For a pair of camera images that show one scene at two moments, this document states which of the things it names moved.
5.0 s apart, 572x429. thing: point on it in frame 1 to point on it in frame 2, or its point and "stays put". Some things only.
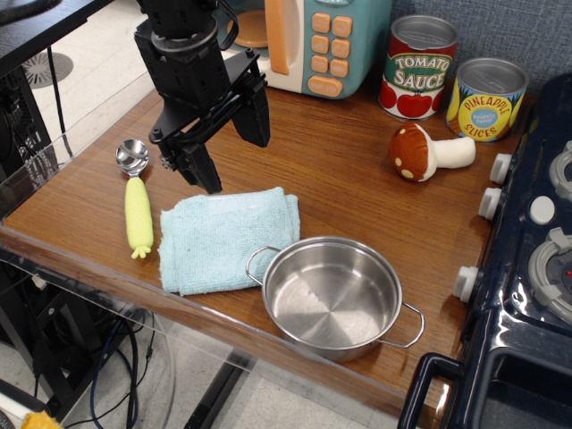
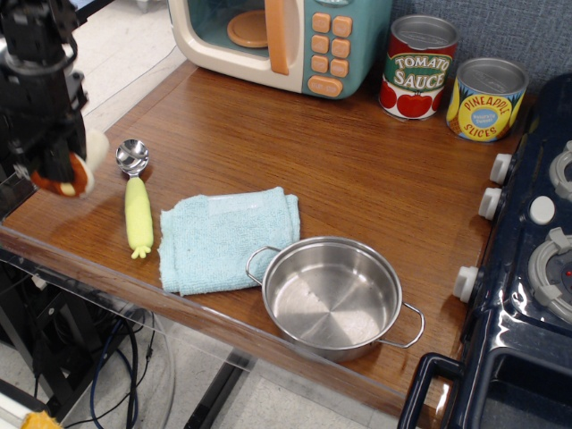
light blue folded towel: [204, 244] stays put
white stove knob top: [500, 167] stays put
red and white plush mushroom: [416, 156] to [97, 147]
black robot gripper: [193, 83] to [41, 120]
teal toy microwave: [339, 49] stays put
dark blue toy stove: [515, 367] stays put
